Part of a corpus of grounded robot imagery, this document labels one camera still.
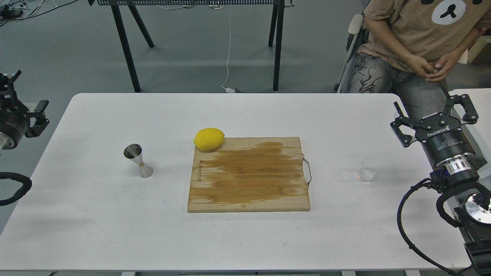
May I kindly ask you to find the white hanging cable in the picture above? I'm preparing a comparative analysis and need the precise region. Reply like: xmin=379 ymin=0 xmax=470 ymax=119
xmin=221 ymin=5 xmax=235 ymax=94

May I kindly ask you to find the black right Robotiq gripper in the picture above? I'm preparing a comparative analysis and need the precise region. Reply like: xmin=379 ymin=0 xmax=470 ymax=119
xmin=390 ymin=93 xmax=479 ymax=168

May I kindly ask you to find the yellow lemon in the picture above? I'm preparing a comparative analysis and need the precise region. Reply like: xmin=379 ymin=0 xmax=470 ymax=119
xmin=193 ymin=128 xmax=225 ymax=151

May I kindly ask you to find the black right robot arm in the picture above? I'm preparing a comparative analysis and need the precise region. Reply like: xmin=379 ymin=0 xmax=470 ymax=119
xmin=390 ymin=94 xmax=490 ymax=276

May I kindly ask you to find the black trestle table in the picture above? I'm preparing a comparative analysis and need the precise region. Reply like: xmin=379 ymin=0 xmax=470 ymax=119
xmin=88 ymin=0 xmax=287 ymax=93

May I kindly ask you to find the floor cable bundle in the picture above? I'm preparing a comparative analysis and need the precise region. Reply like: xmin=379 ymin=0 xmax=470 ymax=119
xmin=0 ymin=0 xmax=79 ymax=27

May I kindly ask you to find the small clear glass cup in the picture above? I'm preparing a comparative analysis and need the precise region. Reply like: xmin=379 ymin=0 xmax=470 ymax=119
xmin=355 ymin=158 xmax=379 ymax=183

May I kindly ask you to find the wooden cutting board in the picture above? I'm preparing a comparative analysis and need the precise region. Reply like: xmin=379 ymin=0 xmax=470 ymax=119
xmin=187 ymin=137 xmax=311 ymax=213

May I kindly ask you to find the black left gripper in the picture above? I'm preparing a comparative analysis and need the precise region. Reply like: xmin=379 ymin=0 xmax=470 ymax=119
xmin=0 ymin=70 xmax=50 ymax=143

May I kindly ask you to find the white office chair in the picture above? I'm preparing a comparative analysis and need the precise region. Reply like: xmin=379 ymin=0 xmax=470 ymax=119
xmin=334 ymin=14 xmax=364 ymax=93

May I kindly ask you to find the person in tan shirt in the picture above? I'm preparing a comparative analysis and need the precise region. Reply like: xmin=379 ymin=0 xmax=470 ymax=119
xmin=346 ymin=0 xmax=491 ymax=120

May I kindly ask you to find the steel double jigger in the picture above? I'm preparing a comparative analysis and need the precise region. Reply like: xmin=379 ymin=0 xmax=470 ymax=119
xmin=123 ymin=143 xmax=154 ymax=179

